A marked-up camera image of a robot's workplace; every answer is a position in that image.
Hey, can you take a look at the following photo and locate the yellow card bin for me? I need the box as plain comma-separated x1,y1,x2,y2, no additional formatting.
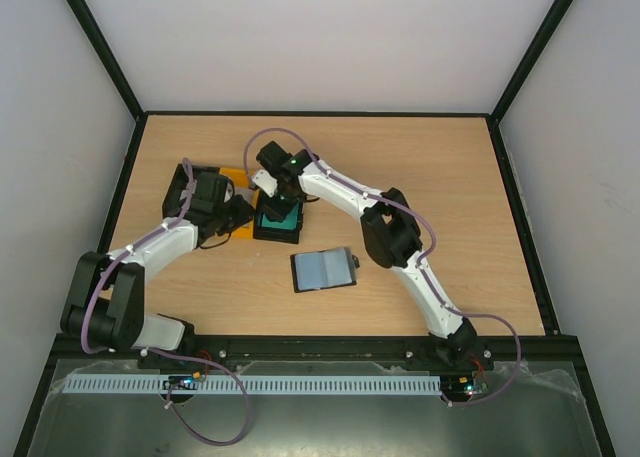
219,167,258,240

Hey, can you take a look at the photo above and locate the black leather card holder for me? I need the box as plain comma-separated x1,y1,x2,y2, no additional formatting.
290,247,360,293

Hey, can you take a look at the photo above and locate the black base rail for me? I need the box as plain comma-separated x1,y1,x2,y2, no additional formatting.
137,334,584,373

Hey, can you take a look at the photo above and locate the white slotted cable duct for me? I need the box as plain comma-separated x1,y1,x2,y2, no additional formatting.
62,374,441,396

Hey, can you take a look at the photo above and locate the black enclosure frame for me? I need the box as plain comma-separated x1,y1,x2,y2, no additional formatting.
14,0,615,456

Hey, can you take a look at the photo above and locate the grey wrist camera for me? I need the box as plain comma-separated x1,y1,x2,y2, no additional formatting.
251,169,278,198
225,185,255,204

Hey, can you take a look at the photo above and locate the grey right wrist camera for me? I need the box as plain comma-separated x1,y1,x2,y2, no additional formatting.
251,169,278,198

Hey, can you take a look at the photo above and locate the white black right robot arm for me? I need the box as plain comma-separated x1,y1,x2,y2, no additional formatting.
251,141,477,369

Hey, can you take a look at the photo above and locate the black card bin left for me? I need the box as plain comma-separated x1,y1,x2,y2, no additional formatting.
161,163,220,218

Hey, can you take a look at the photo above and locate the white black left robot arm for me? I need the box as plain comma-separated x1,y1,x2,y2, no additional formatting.
60,167,254,354

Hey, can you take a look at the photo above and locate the black card bin right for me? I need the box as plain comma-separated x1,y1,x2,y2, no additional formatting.
253,195,303,245

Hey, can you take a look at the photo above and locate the black card bin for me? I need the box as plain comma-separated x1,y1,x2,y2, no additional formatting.
253,195,303,245
161,163,220,218

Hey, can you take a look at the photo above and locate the teal card stack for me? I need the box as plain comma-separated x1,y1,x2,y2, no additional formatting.
260,203,299,231

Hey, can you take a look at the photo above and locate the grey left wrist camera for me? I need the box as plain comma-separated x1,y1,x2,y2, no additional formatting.
225,185,255,204

